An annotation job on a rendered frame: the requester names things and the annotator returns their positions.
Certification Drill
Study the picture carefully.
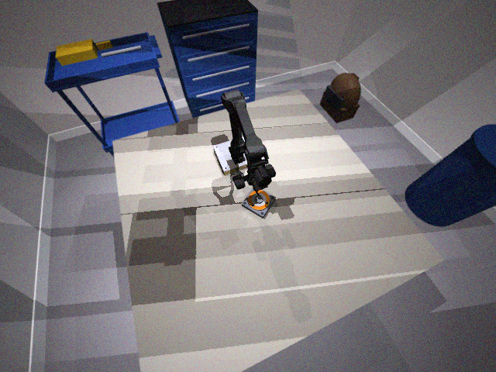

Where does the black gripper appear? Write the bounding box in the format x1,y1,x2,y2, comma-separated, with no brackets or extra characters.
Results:
232,164,276,190

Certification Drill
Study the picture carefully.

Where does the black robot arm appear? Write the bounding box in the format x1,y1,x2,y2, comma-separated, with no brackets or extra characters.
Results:
221,90,272,191

